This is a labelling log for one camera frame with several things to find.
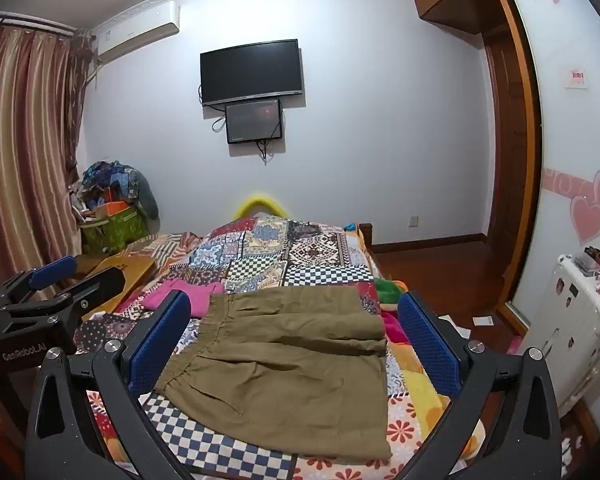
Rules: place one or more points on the white air conditioner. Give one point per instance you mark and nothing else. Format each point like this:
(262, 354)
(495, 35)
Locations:
(135, 30)

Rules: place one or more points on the pink floor item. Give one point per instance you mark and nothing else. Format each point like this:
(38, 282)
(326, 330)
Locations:
(514, 345)

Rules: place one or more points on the yellow curved bed rail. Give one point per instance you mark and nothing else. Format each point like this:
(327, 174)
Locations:
(255, 200)

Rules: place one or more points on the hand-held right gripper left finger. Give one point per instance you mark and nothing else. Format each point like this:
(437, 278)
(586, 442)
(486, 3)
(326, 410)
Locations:
(162, 340)

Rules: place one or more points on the pink folded cloth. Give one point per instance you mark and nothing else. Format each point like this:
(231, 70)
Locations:
(180, 292)

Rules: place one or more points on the white sliding door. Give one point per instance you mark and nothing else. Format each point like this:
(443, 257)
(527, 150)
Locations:
(570, 130)

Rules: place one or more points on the wooden bed frame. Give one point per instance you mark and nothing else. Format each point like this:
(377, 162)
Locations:
(366, 237)

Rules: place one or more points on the wooden board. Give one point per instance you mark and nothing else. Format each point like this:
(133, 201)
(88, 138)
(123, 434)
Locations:
(130, 270)

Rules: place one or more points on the green cardboard box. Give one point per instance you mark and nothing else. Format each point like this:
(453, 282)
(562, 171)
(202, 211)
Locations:
(115, 232)

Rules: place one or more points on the wooden door frame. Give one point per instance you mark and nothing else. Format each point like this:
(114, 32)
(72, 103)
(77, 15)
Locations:
(527, 160)

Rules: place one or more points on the pink heart stickers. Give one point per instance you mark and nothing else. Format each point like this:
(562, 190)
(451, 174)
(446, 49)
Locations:
(587, 215)

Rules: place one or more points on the wooden baseboard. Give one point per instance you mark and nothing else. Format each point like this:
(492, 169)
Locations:
(430, 243)

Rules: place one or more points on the small black wall monitor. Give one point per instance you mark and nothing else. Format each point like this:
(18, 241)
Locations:
(254, 121)

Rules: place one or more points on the black wall television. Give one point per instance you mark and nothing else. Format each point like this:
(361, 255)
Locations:
(250, 72)

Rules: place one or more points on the patchwork printed blanket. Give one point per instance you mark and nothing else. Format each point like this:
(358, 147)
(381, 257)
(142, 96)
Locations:
(310, 250)

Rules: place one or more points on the small red white sticker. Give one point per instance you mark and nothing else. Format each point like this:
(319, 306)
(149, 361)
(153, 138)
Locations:
(575, 77)

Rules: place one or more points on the olive green pants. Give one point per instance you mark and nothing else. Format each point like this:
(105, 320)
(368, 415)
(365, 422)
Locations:
(290, 360)

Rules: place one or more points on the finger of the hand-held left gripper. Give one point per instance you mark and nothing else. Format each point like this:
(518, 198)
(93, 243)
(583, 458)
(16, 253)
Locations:
(100, 285)
(55, 270)

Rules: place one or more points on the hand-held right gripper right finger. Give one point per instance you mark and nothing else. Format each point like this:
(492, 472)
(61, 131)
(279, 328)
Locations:
(430, 345)

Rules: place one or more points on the striped red curtain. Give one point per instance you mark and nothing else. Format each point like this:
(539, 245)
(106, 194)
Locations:
(25, 150)

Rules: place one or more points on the pile of clothes and bags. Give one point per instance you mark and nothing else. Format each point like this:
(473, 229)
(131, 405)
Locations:
(115, 182)

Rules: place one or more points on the green orange fleece blanket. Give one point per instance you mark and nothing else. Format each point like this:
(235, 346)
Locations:
(387, 292)

